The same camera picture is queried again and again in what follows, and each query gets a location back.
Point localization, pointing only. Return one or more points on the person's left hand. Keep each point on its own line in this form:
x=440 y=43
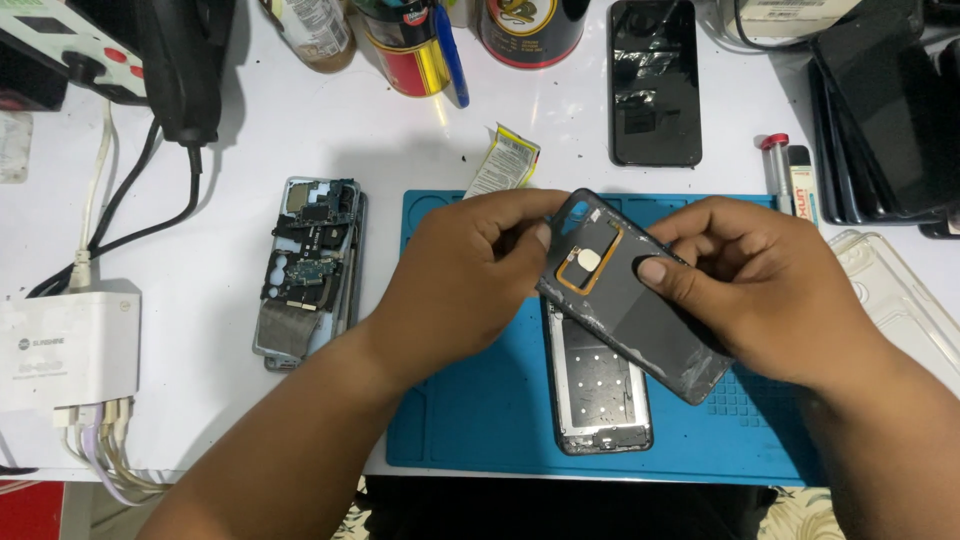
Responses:
x=450 y=277

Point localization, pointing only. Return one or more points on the person's right hand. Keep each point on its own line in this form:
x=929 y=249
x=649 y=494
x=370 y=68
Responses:
x=757 y=292

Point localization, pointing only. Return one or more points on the dark grey phone back cover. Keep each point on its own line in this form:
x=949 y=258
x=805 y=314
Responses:
x=622 y=307

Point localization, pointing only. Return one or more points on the white orange flux syringe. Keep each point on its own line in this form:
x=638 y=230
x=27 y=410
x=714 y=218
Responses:
x=804 y=187

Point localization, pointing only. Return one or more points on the red capped glue tube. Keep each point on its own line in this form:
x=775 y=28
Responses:
x=778 y=169

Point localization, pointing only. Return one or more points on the crumpled yellow white battery wrapper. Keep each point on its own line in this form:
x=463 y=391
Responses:
x=504 y=161

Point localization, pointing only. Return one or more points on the disassembled phone with circuit boards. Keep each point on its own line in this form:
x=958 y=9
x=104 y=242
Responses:
x=311 y=270

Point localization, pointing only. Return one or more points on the clear plastic phone case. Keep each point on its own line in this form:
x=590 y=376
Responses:
x=900 y=300

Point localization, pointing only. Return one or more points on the blue silicone repair mat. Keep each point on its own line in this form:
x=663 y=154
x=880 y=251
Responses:
x=480 y=420

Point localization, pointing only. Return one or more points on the opened phone chassis with screen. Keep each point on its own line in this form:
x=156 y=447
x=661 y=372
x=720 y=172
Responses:
x=600 y=390

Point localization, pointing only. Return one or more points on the stack of black phones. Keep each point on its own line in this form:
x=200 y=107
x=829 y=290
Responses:
x=885 y=112

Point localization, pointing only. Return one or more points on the red yellow metal can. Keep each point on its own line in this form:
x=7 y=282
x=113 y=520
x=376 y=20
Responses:
x=409 y=52

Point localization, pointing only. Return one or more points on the black smartphone with cracked film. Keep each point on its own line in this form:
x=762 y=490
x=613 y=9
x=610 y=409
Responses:
x=654 y=82

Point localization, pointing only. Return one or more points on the black red round tin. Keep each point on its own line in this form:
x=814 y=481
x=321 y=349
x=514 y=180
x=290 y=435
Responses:
x=531 y=30

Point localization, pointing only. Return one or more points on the brown glass bottle with label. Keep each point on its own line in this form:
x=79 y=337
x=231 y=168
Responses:
x=315 y=34

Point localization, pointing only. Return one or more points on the white multi-port charger box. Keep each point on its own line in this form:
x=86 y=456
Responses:
x=67 y=352

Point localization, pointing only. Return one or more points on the white soldering station with red knobs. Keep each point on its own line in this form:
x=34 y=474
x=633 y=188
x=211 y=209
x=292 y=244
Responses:
x=67 y=45

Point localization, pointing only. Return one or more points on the clear plastic packet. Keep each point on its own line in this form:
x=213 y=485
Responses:
x=13 y=146

